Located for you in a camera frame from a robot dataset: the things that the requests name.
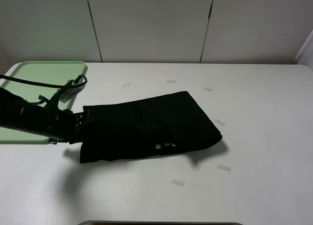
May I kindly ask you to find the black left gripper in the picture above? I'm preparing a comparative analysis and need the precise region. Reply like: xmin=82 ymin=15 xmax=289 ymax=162
xmin=47 ymin=88 xmax=88 ymax=144

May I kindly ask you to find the clear tape front centre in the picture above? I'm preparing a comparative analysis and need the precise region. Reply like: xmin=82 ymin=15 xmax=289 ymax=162
xmin=171 ymin=179 xmax=185 ymax=187

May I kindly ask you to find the black short sleeve shirt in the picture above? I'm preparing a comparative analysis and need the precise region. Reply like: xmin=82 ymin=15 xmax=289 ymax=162
xmin=79 ymin=91 xmax=222 ymax=163

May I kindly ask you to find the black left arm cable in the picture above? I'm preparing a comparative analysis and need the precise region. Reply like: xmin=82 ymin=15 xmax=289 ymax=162
xmin=0 ymin=74 xmax=89 ymax=106

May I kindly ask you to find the clear tape front right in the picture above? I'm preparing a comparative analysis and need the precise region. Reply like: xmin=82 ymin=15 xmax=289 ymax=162
xmin=218 ymin=164 xmax=231 ymax=171

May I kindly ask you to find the clear tape back right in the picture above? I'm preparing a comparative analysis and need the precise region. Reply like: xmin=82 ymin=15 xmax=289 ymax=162
xmin=203 ymin=87 xmax=213 ymax=92

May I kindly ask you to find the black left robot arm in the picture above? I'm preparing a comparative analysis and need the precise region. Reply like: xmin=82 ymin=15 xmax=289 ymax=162
xmin=0 ymin=88 xmax=88 ymax=144

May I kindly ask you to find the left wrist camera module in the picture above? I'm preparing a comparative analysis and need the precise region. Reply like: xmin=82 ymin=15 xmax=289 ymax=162
xmin=59 ymin=85 xmax=86 ymax=103

